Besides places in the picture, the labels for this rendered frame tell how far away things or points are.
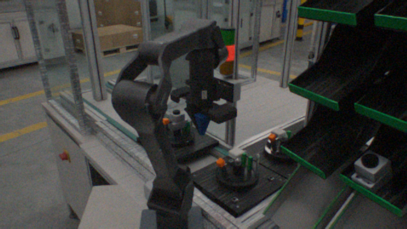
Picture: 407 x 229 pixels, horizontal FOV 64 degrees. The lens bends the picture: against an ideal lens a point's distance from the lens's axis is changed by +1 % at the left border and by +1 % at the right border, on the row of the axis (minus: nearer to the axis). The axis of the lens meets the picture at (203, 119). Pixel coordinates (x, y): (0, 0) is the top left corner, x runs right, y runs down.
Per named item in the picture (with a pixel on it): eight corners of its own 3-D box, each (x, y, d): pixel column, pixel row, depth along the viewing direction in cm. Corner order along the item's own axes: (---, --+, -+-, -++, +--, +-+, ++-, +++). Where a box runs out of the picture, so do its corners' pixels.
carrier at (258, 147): (289, 185, 106) (294, 152, 101) (237, 155, 123) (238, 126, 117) (329, 159, 120) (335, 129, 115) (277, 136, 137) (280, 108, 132)
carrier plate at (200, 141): (170, 166, 116) (169, 162, 115) (136, 142, 132) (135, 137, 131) (219, 145, 130) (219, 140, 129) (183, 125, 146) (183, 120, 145)
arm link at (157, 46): (155, 117, 50) (150, 49, 45) (112, 108, 53) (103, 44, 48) (223, 66, 74) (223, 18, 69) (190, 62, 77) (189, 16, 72)
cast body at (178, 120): (173, 131, 124) (172, 114, 121) (167, 127, 127) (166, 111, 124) (191, 125, 129) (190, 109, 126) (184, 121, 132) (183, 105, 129)
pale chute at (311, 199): (307, 252, 77) (299, 248, 74) (269, 218, 87) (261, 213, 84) (378, 159, 77) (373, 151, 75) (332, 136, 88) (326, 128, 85)
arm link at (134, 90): (144, 101, 47) (163, 74, 51) (104, 94, 50) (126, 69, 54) (185, 209, 70) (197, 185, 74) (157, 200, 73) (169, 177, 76)
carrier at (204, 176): (237, 219, 92) (240, 183, 87) (186, 180, 108) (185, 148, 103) (289, 185, 106) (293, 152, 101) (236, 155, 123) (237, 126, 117)
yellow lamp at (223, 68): (226, 76, 111) (226, 62, 109) (216, 72, 114) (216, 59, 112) (236, 73, 114) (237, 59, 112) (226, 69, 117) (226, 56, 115)
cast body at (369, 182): (371, 197, 64) (369, 175, 60) (352, 185, 67) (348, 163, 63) (399, 171, 66) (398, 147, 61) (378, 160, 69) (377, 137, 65)
